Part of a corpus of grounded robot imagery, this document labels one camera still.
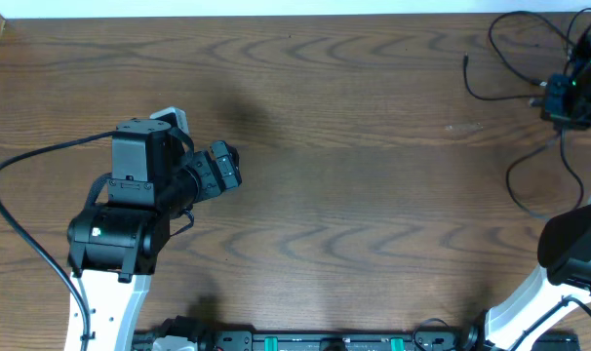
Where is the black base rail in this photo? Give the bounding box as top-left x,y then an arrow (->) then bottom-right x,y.
129,315 -> 582,351

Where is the left camera cable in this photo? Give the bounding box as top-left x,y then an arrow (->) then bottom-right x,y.
0,130 -> 119,351

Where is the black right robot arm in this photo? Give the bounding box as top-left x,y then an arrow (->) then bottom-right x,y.
464,25 -> 591,350

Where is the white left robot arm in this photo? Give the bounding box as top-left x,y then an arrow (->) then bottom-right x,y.
65,119 -> 242,350

